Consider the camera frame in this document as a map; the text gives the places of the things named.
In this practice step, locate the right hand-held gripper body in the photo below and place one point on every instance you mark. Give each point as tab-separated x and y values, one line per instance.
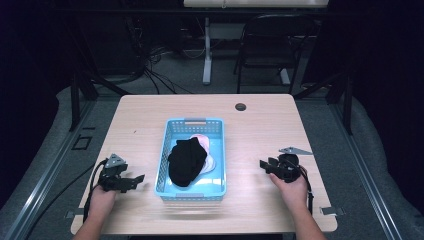
288	168

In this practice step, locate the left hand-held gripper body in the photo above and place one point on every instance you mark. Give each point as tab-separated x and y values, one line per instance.
111	178

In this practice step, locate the black sock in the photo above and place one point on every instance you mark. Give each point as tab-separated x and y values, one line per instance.
185	163

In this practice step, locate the light blue plastic basket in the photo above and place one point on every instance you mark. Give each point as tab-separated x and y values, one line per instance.
216	186

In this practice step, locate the pink and white sock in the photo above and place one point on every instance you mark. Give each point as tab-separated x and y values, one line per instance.
208	146

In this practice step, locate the person's left hand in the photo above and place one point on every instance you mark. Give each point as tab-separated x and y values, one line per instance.
101	201

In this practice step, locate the person's right hand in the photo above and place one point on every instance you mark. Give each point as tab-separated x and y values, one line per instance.
295	195

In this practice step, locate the dark round table grommet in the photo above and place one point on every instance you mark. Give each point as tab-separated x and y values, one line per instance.
240	107

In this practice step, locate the black folding chair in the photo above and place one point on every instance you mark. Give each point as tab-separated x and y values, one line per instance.
276	46

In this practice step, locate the white desk with metal legs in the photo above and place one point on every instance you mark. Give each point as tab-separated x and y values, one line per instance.
207	60

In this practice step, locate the grey metal table bracket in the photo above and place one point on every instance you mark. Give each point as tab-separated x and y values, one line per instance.
71	213
331	210

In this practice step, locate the aluminium floor rail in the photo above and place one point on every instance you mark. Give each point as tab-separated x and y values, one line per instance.
365	173
43	180

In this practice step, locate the black metal frame stand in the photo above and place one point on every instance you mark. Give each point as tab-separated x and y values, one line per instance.
348	103
76	100

